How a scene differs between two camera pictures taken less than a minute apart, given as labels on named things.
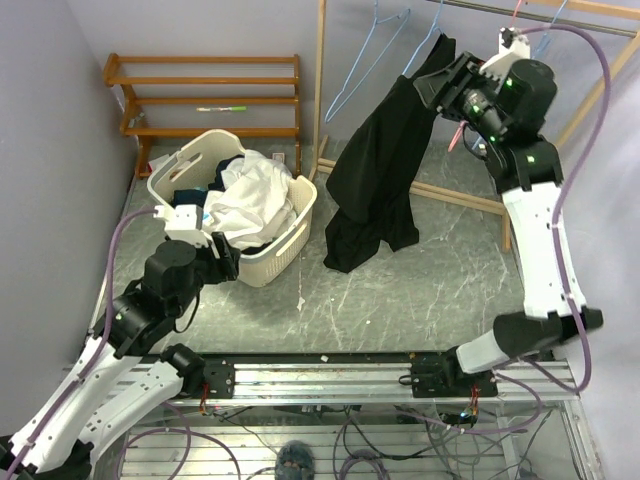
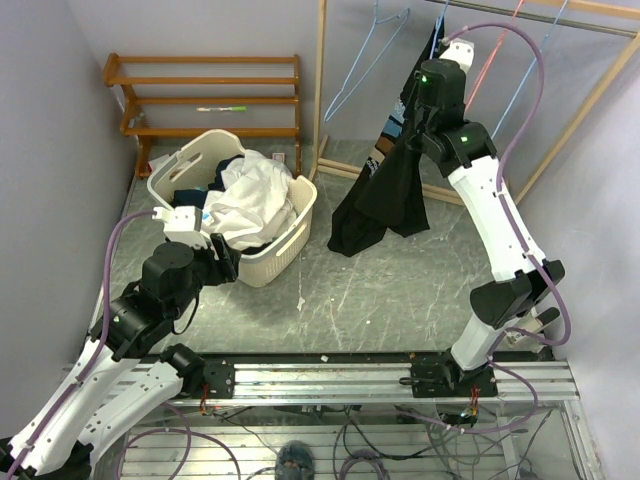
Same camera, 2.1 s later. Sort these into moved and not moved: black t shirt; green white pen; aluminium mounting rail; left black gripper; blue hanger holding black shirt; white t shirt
Moved: black t shirt; blue hanger holding black shirt
Not moved: green white pen; left black gripper; aluminium mounting rail; white t shirt
